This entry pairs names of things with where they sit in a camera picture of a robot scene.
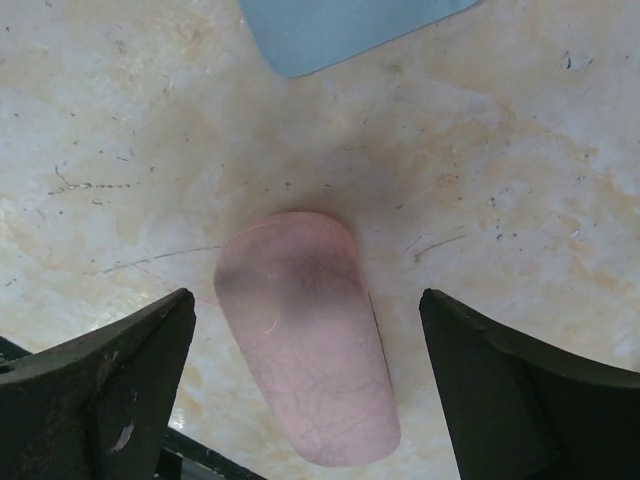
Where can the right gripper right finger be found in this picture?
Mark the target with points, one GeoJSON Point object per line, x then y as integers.
{"type": "Point", "coordinates": [519, 408]}

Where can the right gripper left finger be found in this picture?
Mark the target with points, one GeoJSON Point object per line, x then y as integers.
{"type": "Point", "coordinates": [97, 406]}

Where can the pink glasses case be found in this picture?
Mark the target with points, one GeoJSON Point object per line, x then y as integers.
{"type": "Point", "coordinates": [291, 289]}

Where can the light blue cloth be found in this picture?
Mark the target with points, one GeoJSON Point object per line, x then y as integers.
{"type": "Point", "coordinates": [300, 37]}

